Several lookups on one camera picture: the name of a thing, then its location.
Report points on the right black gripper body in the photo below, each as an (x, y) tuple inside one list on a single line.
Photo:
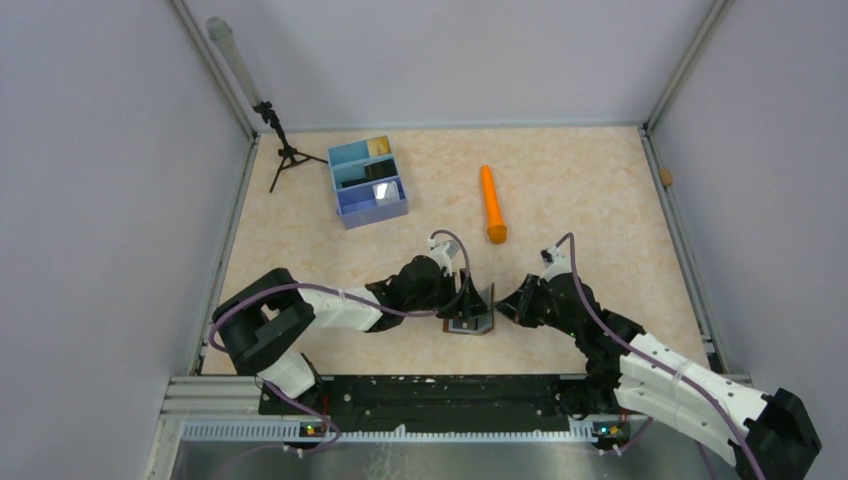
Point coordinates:
[(564, 324)]

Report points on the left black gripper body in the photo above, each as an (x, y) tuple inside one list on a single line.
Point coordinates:
[(443, 289)]

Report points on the brown leather card holder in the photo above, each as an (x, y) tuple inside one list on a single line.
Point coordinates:
[(475, 325)]

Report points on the black credit card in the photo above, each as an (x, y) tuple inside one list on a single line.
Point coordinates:
[(488, 295)]

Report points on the silver card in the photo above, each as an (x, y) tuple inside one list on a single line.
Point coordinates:
[(386, 193)]

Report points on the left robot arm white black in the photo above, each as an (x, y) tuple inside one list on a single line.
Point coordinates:
[(258, 327)]

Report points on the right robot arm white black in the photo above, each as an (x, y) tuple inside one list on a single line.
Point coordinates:
[(761, 435)]

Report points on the black card in tray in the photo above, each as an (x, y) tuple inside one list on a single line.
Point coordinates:
[(375, 171)]

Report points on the gold card in tray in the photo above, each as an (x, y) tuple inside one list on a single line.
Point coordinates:
[(378, 146)]

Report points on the orange cylinder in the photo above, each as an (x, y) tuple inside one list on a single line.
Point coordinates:
[(496, 228)]

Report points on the blue compartment tray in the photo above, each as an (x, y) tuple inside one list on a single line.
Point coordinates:
[(356, 205)]

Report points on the small black tripod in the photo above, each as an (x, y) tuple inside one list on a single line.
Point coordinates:
[(289, 156)]

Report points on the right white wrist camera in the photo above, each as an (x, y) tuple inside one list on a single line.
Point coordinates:
[(555, 262)]

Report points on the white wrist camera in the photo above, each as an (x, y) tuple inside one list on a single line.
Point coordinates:
[(555, 262), (443, 252)]

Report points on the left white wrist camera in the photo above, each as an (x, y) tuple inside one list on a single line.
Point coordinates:
[(443, 252)]

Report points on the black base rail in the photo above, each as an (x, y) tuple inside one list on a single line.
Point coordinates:
[(459, 404)]

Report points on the white cable duct strip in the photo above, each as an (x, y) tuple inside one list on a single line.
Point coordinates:
[(293, 432)]

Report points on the grey tube on frame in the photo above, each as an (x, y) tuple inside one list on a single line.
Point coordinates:
[(221, 35)]

